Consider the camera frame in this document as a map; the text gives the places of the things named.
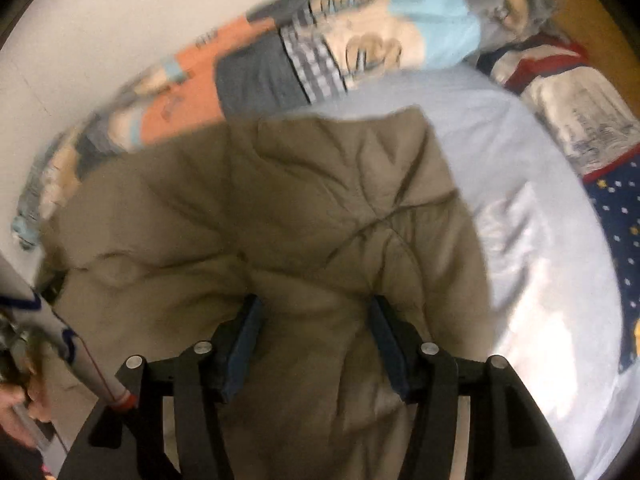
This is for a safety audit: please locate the person's left hand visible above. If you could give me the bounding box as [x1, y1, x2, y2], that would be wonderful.
[0, 360, 53, 448]

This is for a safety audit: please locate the cartoon patchwork quilt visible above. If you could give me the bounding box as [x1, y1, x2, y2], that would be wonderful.
[12, 0, 561, 251]

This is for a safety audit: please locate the wooden headboard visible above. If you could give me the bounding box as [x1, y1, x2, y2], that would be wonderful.
[515, 0, 640, 126]

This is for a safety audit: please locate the navy star printed pillow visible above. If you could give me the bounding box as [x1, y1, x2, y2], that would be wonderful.
[475, 35, 640, 376]

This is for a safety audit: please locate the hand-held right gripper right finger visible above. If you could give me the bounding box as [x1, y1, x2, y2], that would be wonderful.
[367, 294, 576, 480]

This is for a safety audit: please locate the olive hooded puffer jacket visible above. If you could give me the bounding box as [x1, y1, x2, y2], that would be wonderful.
[37, 105, 493, 480]

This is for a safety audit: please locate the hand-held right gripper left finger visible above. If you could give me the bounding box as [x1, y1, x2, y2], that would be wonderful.
[60, 292, 266, 480]

